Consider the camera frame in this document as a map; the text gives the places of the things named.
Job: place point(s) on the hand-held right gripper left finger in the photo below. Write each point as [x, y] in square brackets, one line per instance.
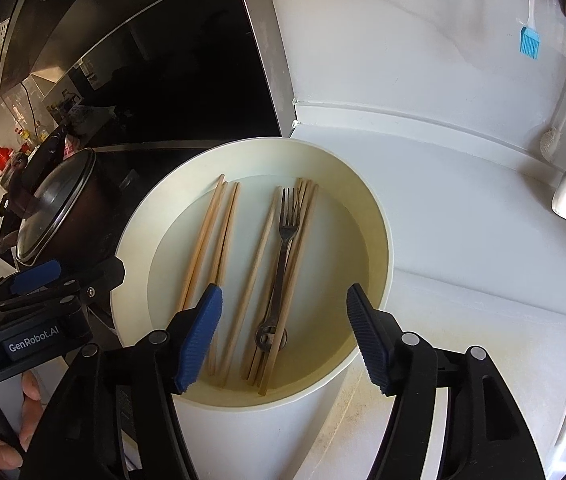
[198, 340]

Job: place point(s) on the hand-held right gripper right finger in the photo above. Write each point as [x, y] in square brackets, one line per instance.
[370, 340]

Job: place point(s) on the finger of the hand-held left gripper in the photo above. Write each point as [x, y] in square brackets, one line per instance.
[98, 275]

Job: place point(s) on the bundle of wooden chopsticks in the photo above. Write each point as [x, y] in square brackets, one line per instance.
[202, 242]

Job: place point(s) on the white round bowl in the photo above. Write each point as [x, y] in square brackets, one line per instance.
[358, 220]

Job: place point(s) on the metal fork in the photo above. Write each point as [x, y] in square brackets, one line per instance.
[289, 232]

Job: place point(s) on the person's left hand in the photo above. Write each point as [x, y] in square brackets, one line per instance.
[32, 410]

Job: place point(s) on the dark pot with glass lid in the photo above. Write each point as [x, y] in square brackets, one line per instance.
[58, 210]

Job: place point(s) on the white plastic cutting board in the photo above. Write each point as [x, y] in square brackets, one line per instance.
[463, 320]

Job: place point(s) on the red container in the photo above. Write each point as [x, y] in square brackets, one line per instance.
[4, 157]

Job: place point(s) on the yellow oil bottle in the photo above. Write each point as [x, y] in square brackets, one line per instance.
[40, 132]

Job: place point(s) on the blue silicone basting brush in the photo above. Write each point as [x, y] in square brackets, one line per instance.
[529, 42]

